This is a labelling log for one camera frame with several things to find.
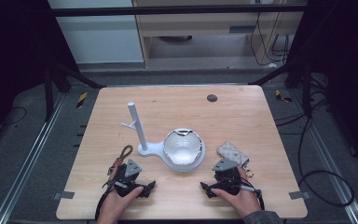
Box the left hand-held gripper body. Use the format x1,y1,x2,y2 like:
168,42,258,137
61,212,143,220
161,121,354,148
114,159,147,198

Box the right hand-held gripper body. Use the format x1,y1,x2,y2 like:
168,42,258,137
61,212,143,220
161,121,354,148
212,158,241,196

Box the beige quilted key pouch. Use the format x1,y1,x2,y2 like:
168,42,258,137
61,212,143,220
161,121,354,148
216,141,255,179

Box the white hook stand with bowl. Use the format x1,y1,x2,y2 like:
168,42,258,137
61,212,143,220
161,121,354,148
120,102,207,173

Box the person's right hand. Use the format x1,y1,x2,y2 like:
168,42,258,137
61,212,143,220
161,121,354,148
211,166,262,218

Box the person's left hand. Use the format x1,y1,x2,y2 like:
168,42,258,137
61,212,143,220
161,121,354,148
98,169,145,220

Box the grey tape strip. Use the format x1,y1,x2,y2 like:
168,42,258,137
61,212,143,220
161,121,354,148
53,190,76,201
288,190,310,201

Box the black metal stand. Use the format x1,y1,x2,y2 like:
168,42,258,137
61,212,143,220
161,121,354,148
248,60,313,118
43,62,106,122

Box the white cabinet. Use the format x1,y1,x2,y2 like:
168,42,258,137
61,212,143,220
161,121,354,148
47,0,145,64

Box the light wooden desk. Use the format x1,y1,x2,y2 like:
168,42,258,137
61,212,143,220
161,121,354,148
132,0,309,68

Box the black horizontal bar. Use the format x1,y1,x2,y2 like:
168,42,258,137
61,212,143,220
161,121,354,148
48,4,309,17

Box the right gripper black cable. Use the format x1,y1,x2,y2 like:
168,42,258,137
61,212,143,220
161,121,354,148
241,184,266,211

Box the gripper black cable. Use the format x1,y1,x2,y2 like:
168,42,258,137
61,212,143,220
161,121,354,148
241,184,266,211
94,179,129,220

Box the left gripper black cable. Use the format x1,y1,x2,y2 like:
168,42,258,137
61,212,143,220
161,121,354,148
94,179,129,220

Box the looped black floor cable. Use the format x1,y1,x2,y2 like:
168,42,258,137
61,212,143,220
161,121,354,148
297,115,355,208

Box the black floor cables bundle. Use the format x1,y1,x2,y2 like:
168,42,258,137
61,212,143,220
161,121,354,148
274,90,329,136

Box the metal floor rail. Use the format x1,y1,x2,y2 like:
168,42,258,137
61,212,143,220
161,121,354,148
0,92,68,224
288,90,358,224

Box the thin black floor cable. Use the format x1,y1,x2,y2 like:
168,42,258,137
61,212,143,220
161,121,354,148
0,106,28,127

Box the black cables under desk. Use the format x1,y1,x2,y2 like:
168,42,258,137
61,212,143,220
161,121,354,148
250,12,292,67

